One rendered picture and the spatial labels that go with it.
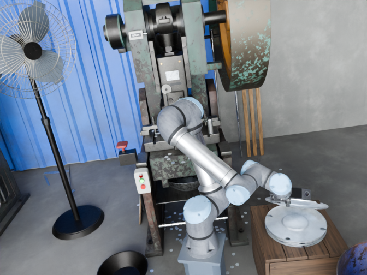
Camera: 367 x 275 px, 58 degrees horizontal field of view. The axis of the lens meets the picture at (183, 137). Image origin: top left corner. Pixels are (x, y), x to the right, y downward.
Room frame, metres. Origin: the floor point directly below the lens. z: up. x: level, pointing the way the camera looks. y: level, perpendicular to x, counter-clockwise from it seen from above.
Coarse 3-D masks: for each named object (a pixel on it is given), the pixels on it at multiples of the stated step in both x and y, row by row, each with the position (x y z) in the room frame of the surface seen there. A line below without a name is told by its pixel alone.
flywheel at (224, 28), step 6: (216, 0) 2.25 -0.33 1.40; (222, 0) 2.19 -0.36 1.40; (222, 6) 2.20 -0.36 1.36; (228, 12) 1.84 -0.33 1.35; (228, 18) 1.84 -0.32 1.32; (222, 24) 2.20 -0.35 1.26; (228, 24) 1.85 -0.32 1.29; (222, 30) 2.19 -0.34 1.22; (228, 30) 1.89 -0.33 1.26; (222, 36) 2.18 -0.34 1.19; (228, 36) 2.09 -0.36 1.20; (222, 42) 2.16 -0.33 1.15; (228, 42) 2.11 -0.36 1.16; (222, 48) 2.15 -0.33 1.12; (228, 48) 2.11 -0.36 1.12; (228, 54) 2.08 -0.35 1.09; (228, 60) 2.04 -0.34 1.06; (228, 66) 1.98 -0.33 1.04; (228, 72) 1.96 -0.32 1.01
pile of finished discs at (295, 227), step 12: (276, 216) 1.37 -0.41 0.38; (288, 216) 1.35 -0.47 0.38; (300, 216) 1.34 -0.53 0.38; (312, 216) 1.33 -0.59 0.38; (276, 228) 1.28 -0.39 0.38; (288, 228) 1.26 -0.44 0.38; (300, 228) 1.25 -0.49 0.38; (312, 228) 1.24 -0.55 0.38; (324, 228) 1.23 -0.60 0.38; (276, 240) 1.22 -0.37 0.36; (288, 240) 1.19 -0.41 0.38; (300, 240) 1.18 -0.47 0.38; (312, 240) 1.16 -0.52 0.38
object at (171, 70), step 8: (160, 56) 1.89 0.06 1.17; (168, 56) 1.86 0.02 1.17; (176, 56) 1.84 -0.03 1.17; (160, 64) 1.84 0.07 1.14; (168, 64) 1.84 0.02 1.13; (176, 64) 1.84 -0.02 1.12; (184, 64) 1.84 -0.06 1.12; (160, 72) 1.84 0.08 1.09; (168, 72) 1.84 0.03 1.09; (176, 72) 1.84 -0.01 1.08; (184, 72) 1.84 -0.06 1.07; (160, 80) 1.84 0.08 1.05; (168, 80) 1.84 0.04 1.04; (176, 80) 1.84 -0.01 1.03; (184, 80) 1.84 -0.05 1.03; (168, 88) 1.83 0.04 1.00; (176, 88) 1.84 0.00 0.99; (184, 88) 1.84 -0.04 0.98; (168, 96) 1.81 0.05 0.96; (176, 96) 1.81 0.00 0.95; (184, 96) 1.83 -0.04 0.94; (168, 104) 1.81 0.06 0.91
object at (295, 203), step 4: (268, 200) 1.36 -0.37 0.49; (292, 200) 1.24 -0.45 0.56; (296, 200) 1.22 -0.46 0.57; (300, 200) 1.21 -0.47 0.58; (304, 200) 1.20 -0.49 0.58; (308, 200) 1.20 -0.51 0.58; (280, 204) 1.41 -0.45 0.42; (284, 204) 1.38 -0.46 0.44; (292, 204) 1.36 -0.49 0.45; (296, 204) 1.35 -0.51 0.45; (300, 204) 1.33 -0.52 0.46; (304, 204) 1.31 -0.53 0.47; (308, 204) 1.26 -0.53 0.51; (312, 204) 1.23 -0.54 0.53; (316, 204) 1.22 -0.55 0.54; (320, 204) 1.20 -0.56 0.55; (324, 204) 1.21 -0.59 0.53; (312, 208) 1.35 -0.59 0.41; (316, 208) 1.34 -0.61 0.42; (320, 208) 1.31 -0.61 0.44; (324, 208) 1.29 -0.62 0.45
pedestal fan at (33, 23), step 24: (24, 24) 1.97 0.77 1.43; (48, 24) 2.11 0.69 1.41; (0, 48) 1.92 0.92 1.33; (24, 48) 1.91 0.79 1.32; (0, 72) 1.87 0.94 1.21; (24, 72) 2.02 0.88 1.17; (48, 72) 2.06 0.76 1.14; (48, 120) 2.07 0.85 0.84; (72, 216) 2.12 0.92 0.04; (96, 216) 2.08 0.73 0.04
